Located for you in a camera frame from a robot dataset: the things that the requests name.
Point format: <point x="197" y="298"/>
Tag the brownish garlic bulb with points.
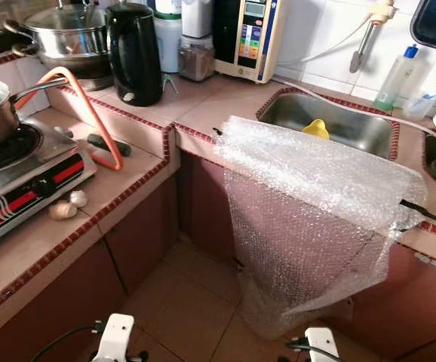
<point x="62" y="210"/>

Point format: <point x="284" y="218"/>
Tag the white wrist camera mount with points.
<point x="322" y="345"/>
<point x="114" y="339"/>

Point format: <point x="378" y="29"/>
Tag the cream water ionizer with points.
<point x="248" y="38"/>

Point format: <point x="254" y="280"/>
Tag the steel gas stove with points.
<point x="29" y="181"/>

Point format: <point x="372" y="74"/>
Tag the white garlic bulb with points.
<point x="78" y="198"/>

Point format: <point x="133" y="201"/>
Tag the yellow plastic cup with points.
<point x="316" y="130"/>

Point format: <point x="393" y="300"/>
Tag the cream faucet diverter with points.
<point x="382" y="10"/>

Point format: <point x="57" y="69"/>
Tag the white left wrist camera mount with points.
<point x="114" y="339"/>

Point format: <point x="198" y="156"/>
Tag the dark cylindrical object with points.
<point x="108" y="145"/>

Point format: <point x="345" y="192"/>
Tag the white jug with green lid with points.
<point x="167" y="45"/>

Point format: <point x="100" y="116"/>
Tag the steel faucet pipe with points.
<point x="363" y="45"/>

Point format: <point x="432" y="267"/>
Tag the jar of brown powder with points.
<point x="197" y="60"/>

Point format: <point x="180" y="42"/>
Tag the black electric kettle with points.
<point x="135" y="53"/>

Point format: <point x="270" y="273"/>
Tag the clear bubble wrap sheet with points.
<point x="316" y="196"/>

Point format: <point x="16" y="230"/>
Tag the large steel sink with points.
<point x="354" y="124"/>

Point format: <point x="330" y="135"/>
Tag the long black tape strip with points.
<point x="422" y="211"/>

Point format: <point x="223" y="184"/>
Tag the translucent white container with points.
<point x="197" y="16"/>

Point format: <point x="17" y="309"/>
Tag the clear plastic cup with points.
<point x="419" y="107"/>

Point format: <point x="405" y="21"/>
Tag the short black tape strip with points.
<point x="218" y="131"/>

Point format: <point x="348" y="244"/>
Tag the blue capped soap bottle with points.
<point x="394" y="79"/>

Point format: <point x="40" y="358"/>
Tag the steel pot with glass lid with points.
<point x="71" y="38"/>

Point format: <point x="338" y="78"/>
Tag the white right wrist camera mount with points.
<point x="322" y="345"/>

